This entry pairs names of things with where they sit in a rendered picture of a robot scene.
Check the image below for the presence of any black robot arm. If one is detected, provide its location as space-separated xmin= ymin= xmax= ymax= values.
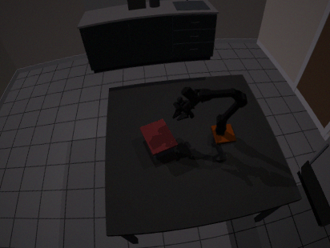
xmin=181 ymin=87 xmax=248 ymax=135

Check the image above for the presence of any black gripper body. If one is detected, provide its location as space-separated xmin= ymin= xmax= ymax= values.
xmin=173 ymin=100 xmax=195 ymax=118

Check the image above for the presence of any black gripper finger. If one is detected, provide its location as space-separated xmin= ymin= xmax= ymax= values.
xmin=177 ymin=112 xmax=189 ymax=121
xmin=172 ymin=109 xmax=182 ymax=118

